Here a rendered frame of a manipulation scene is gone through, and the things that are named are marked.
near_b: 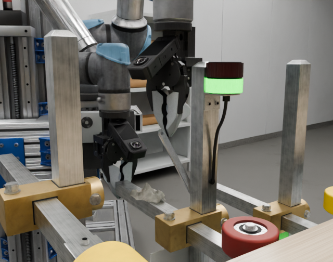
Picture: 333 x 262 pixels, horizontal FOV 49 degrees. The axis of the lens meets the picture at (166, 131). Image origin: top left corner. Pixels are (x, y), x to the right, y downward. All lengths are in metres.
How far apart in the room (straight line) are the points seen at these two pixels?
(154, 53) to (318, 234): 0.39
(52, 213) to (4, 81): 0.94
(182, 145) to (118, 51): 3.14
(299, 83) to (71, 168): 0.49
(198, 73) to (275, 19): 4.94
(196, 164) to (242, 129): 4.46
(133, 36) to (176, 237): 0.74
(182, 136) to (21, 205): 3.44
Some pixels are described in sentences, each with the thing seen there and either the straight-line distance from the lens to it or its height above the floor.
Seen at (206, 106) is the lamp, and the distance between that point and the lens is 0.62.
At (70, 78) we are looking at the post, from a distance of 0.51.
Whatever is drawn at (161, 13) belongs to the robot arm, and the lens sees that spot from 0.68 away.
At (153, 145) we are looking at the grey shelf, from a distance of 4.04.
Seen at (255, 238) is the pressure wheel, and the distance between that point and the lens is 0.52.
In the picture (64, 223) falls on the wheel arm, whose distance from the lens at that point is 0.44.
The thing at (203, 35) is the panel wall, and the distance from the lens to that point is 4.44.
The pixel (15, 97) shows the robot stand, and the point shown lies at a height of 1.01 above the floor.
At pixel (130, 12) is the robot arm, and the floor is 1.29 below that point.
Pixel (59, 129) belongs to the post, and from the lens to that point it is 0.51.
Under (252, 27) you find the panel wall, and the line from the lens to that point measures 5.13.
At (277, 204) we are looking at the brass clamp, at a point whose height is 0.83.
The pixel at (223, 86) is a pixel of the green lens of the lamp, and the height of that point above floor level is 1.10.
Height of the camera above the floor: 1.14
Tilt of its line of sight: 11 degrees down
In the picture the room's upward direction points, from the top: straight up
